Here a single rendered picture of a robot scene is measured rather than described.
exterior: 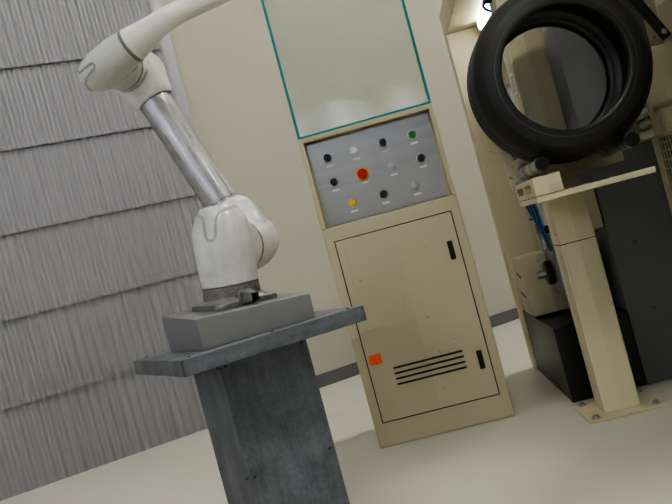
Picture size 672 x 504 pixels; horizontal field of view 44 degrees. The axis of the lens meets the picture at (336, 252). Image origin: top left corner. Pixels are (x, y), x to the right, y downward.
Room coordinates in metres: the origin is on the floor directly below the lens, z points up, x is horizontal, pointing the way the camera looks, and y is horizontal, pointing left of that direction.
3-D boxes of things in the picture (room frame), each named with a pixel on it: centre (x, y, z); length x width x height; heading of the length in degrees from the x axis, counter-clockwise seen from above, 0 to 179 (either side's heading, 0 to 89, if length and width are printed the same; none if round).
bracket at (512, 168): (2.88, -0.85, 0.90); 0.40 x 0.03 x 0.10; 86
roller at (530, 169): (2.71, -0.70, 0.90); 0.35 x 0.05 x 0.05; 176
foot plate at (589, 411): (2.96, -0.84, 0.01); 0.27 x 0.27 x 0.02; 86
